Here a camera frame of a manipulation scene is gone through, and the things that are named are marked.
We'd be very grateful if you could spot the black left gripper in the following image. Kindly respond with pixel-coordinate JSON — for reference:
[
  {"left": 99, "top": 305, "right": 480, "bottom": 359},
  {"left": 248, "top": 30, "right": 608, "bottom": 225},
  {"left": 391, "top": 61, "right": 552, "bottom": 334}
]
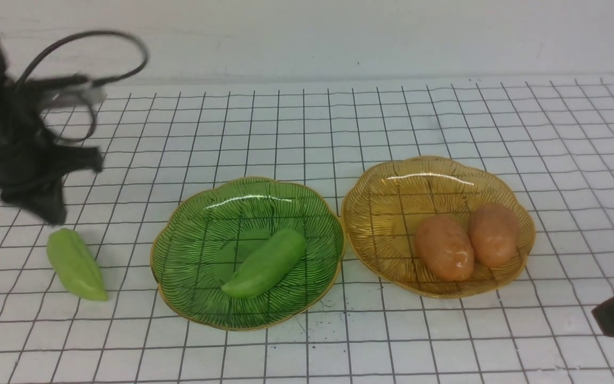
[{"left": 0, "top": 47, "right": 104, "bottom": 226}]

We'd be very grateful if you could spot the orange potato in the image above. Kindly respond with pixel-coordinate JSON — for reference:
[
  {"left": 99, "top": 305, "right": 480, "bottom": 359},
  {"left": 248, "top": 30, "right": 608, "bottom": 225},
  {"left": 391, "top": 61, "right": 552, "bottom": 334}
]
[
  {"left": 467, "top": 202, "right": 520, "bottom": 268},
  {"left": 414, "top": 214, "right": 475, "bottom": 282}
]

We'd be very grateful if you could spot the long green gourd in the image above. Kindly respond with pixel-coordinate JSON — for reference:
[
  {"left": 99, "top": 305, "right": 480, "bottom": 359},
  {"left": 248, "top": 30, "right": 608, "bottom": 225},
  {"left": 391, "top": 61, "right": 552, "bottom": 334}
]
[{"left": 220, "top": 228, "right": 307, "bottom": 299}]

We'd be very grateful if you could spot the short green gourd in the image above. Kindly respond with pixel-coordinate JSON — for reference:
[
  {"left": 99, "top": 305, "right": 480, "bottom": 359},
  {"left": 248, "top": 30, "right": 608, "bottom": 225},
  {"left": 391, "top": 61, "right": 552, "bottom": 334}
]
[{"left": 46, "top": 228, "right": 109, "bottom": 302}]

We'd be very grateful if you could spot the green glass plate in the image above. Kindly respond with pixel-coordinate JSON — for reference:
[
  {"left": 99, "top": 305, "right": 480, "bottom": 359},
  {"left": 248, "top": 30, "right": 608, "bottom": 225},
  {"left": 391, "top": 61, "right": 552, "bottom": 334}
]
[{"left": 150, "top": 177, "right": 347, "bottom": 331}]

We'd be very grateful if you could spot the checkered white tablecloth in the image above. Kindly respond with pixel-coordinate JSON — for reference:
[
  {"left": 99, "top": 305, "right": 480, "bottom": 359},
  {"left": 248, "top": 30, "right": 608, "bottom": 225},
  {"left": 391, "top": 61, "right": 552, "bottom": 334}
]
[{"left": 0, "top": 76, "right": 614, "bottom": 383}]

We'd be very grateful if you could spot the amber glass plate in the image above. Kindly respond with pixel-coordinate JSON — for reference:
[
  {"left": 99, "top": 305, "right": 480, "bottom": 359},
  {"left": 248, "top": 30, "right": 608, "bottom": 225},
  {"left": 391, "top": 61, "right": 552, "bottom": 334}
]
[{"left": 342, "top": 156, "right": 536, "bottom": 298}]

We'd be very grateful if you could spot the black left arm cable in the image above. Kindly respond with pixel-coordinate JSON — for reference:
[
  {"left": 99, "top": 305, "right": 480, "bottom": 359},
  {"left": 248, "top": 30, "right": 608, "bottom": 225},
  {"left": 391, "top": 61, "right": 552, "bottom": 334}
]
[{"left": 15, "top": 30, "right": 150, "bottom": 143}]

